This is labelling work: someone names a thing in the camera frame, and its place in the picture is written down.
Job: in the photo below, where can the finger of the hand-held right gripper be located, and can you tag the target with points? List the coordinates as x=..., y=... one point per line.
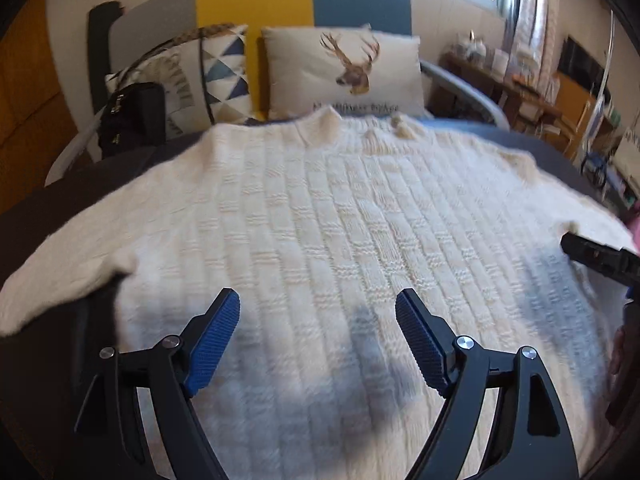
x=600, y=257

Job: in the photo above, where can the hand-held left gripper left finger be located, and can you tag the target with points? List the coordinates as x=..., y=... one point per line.
x=215, y=335

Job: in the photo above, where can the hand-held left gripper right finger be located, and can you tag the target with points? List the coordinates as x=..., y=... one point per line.
x=420, y=340

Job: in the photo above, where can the cream knit sweater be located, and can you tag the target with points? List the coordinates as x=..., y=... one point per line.
x=320, y=220

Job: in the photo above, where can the wooden desk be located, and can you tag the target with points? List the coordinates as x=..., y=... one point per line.
x=520, y=95

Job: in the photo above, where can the black monitor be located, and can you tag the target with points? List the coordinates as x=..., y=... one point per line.
x=580, y=62

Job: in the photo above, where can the black handbag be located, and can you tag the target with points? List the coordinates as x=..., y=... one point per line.
x=132, y=120

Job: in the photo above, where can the patterned curtain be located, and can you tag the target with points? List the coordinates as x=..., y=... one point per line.
x=532, y=15

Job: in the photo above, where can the triangle pattern cushion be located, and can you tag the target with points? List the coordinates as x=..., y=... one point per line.
x=220, y=75

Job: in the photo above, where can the deer print cushion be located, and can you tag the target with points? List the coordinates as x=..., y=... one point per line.
x=310, y=80

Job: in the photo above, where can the brown checkered bag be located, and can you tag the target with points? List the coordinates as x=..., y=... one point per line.
x=190, y=37

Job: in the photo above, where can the wooden wardrobe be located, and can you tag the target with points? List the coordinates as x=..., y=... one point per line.
x=30, y=100

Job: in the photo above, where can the black rolled mat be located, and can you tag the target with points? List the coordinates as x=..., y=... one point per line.
x=102, y=50

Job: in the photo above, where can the grey yellow blue sofa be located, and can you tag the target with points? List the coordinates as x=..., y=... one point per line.
x=350, y=0

